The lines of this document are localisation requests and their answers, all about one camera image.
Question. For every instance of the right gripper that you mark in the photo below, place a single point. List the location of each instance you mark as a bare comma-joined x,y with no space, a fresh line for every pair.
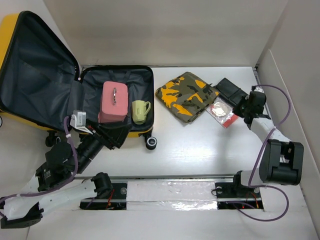
236,109

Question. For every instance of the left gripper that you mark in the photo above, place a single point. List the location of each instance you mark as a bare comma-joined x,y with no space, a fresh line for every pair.
119,135

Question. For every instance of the pink case with metal handle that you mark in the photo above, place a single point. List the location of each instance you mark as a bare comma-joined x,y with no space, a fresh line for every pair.
114,102

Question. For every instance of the black pouch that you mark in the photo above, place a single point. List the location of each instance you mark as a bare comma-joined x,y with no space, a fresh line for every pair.
229,92

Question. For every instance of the clear packet with red print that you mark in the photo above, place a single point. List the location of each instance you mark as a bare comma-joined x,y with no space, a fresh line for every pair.
222,112

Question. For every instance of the light green mug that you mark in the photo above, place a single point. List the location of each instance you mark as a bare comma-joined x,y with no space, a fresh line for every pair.
139,111

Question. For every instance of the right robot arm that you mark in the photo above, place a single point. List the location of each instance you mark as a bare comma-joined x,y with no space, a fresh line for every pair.
280,160

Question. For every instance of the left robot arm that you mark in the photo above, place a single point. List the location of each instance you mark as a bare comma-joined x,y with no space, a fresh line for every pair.
49,188

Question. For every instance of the camouflage folded cloth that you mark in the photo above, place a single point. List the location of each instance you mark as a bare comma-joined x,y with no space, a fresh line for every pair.
187,96

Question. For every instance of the yellow hard-shell suitcase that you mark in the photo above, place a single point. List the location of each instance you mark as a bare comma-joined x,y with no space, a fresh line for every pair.
41,81

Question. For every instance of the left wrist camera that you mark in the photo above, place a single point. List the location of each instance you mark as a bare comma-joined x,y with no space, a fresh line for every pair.
78,121

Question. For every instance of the metal base rail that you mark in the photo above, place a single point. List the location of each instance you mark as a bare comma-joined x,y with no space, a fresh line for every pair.
176,194

